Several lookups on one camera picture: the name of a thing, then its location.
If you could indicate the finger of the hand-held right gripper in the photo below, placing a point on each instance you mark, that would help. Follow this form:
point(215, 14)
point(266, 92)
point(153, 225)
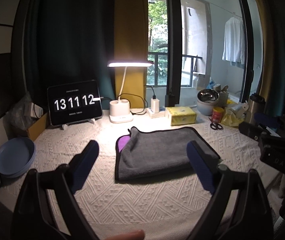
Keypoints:
point(250, 130)
point(266, 120)

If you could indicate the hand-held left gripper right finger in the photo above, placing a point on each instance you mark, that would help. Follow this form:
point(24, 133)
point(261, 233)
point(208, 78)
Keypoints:
point(200, 163)

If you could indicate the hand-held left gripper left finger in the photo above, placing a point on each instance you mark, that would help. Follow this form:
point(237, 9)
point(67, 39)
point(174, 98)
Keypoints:
point(86, 160)

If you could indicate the grey towel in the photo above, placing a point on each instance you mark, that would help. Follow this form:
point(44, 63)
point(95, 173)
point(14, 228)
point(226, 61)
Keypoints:
point(157, 152)

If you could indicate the person's left hand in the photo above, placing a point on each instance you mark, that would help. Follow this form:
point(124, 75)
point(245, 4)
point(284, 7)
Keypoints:
point(127, 236)

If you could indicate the steel thermos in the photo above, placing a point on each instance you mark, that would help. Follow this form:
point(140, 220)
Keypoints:
point(255, 107)

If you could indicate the yellow plastic bag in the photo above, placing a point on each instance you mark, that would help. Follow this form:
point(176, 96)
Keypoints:
point(230, 118)

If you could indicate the red can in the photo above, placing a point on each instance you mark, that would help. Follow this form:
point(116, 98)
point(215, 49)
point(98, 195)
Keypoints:
point(218, 115)

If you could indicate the white tablet stand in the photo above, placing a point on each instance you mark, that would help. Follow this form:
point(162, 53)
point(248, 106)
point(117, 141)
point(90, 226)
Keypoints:
point(65, 126)

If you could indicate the white utensil holder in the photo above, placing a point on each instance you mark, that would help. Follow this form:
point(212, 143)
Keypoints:
point(223, 96)

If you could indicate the yellow tissue box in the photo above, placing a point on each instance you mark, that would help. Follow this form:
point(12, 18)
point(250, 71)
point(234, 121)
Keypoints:
point(182, 116)

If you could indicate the steel bowl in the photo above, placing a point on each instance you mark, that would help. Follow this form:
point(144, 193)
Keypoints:
point(208, 95)

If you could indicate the cardboard box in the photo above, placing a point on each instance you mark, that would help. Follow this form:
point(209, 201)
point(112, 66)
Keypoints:
point(38, 126)

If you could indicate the black tablet with clock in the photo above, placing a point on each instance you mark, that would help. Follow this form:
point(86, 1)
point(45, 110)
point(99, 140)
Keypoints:
point(75, 102)

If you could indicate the white desk lamp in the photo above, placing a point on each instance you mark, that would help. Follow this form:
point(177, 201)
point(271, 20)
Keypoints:
point(119, 110)

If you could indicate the white power strip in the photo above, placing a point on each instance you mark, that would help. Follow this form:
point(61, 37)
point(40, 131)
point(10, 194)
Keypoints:
point(157, 113)

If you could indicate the white knitted tablecloth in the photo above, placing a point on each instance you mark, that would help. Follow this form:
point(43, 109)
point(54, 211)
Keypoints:
point(142, 197)

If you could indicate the blue plastic plate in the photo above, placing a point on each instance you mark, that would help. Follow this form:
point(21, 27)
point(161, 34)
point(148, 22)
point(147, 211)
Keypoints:
point(13, 157)

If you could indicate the clear plastic bag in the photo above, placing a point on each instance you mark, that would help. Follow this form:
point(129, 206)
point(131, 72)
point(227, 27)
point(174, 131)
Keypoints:
point(21, 112)

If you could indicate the white hanging shirt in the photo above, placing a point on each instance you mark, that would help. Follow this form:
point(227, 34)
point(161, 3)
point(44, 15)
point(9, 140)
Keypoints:
point(233, 41)

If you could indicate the black balcony railing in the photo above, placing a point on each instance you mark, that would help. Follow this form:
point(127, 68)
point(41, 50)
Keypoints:
point(157, 67)

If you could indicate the dark green curtain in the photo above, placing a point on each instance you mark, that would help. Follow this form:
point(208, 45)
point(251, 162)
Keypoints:
point(70, 42)

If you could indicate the yellow curtain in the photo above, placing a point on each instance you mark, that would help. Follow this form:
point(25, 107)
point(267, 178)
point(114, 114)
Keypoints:
point(130, 30)

